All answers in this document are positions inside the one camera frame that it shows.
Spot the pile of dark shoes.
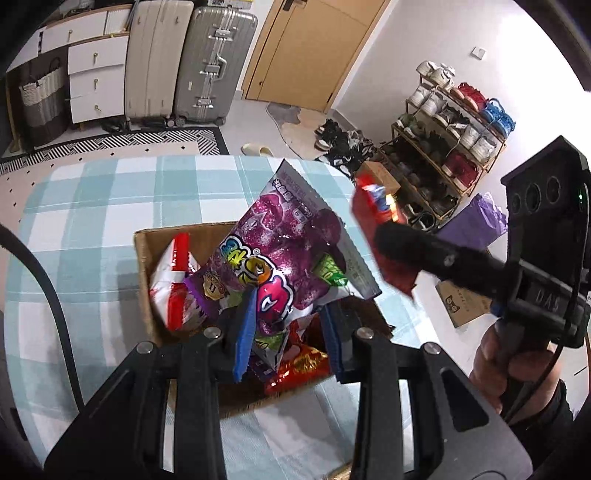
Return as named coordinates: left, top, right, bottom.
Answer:
left=314, top=119, right=384, bottom=178

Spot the person's right forearm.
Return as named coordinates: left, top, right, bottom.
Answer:
left=503, top=381, right=591, bottom=480

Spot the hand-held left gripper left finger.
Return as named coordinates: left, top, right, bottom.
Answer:
left=44, top=286, right=259, bottom=480

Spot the purple bag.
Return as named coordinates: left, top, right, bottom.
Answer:
left=434, top=191, right=509, bottom=252

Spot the shoe rack with shoes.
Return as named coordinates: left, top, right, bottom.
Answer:
left=392, top=60, right=517, bottom=229

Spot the grey beige floor mat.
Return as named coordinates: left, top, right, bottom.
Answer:
left=267, top=102, right=335, bottom=161

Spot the person's right hand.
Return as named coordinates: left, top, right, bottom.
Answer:
left=470, top=318, right=566, bottom=416

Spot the red blue snack packet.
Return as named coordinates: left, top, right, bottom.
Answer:
left=351, top=168, right=419, bottom=301

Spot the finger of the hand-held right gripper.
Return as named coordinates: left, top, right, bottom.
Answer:
left=373, top=222, right=513, bottom=301

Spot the grey suitcase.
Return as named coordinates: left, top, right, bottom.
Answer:
left=173, top=6, right=258, bottom=127

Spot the white red snack packet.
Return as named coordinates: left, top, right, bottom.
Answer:
left=148, top=232, right=204, bottom=334

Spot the red gold snack packet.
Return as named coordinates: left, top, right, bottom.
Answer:
left=264, top=344, right=333, bottom=397

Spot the woven laundry basket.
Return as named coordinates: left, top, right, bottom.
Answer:
left=18, top=58, right=70, bottom=146

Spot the brown cardboard box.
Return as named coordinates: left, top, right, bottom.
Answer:
left=133, top=222, right=395, bottom=418

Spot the wooden door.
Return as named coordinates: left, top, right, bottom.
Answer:
left=242, top=0, right=393, bottom=114

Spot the teal white checked tablecloth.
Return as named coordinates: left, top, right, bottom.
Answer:
left=4, top=154, right=462, bottom=480

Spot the printed cardboard box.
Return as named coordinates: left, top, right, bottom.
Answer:
left=435, top=276, right=494, bottom=329

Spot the beige suitcase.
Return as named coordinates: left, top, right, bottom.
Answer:
left=124, top=0, right=195, bottom=125

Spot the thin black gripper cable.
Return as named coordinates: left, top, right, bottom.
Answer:
left=503, top=272, right=589, bottom=425

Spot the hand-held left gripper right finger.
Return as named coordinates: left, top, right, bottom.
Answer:
left=318, top=300, right=534, bottom=480

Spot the purple snack packet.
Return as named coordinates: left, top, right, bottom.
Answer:
left=184, top=159, right=383, bottom=377

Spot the wooden shoe rack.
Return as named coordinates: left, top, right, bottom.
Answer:
left=390, top=83, right=509, bottom=224

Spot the small plain cardboard box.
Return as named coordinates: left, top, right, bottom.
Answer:
left=356, top=161, right=402, bottom=197

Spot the white drawer cabinet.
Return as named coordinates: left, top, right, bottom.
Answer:
left=7, top=4, right=134, bottom=125

